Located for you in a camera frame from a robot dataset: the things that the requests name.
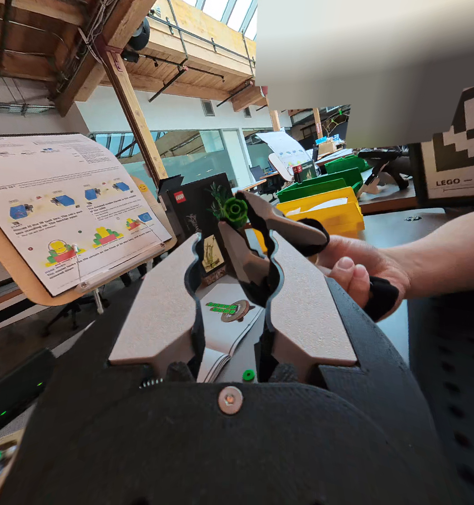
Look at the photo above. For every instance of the person's right hand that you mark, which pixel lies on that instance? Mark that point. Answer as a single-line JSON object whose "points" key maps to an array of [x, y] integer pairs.
{"points": [[355, 260]]}

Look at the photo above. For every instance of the instruction booklet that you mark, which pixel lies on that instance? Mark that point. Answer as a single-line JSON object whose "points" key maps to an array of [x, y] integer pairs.
{"points": [[237, 335]]}

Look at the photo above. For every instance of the black framed marker sign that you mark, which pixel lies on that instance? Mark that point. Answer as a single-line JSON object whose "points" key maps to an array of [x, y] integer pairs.
{"points": [[458, 130]]}

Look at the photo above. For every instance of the grey desk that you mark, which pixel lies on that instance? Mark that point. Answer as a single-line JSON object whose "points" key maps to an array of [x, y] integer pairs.
{"points": [[391, 225]]}

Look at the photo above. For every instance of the yellow storage bin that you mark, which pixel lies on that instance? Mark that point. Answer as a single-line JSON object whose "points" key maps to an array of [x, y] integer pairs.
{"points": [[331, 219]]}

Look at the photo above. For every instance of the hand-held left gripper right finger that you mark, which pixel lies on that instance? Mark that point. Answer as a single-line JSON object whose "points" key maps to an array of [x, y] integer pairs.
{"points": [[312, 315]]}

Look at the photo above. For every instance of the black ceiling speaker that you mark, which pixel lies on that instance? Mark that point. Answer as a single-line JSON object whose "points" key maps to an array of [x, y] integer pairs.
{"points": [[140, 33]]}

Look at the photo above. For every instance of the person's right forearm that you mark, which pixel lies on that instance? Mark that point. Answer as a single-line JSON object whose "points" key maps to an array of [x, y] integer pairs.
{"points": [[450, 256]]}

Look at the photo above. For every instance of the single green round brick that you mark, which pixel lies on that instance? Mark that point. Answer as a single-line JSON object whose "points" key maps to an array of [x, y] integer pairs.
{"points": [[235, 209]]}

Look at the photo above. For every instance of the printed instruction sheet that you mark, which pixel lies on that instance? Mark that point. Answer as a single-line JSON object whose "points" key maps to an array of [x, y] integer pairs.
{"points": [[63, 177]]}

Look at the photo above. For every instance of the black box with green light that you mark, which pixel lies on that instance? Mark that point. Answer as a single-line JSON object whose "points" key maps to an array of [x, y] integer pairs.
{"points": [[16, 390]]}

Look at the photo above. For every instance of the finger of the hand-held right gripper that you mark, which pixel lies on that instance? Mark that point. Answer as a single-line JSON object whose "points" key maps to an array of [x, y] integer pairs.
{"points": [[284, 227], [241, 260]]}

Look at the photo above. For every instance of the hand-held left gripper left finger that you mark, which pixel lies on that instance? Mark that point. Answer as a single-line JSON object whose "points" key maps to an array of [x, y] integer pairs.
{"points": [[154, 311]]}

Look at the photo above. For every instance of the group of green round bricks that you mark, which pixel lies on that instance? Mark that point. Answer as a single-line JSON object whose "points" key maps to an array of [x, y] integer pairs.
{"points": [[248, 375]]}

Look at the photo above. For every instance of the black bamboo set box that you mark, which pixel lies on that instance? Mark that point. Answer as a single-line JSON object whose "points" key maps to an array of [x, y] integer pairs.
{"points": [[189, 213]]}

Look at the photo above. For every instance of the black office chair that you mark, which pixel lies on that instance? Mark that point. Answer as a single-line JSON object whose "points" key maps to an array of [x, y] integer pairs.
{"points": [[69, 311]]}

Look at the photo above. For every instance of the small dark set box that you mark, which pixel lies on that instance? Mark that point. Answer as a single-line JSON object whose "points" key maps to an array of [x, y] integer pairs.
{"points": [[305, 170]]}

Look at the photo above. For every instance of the green storage bin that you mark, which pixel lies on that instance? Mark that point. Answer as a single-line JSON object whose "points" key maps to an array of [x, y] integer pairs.
{"points": [[347, 163], [312, 189]]}

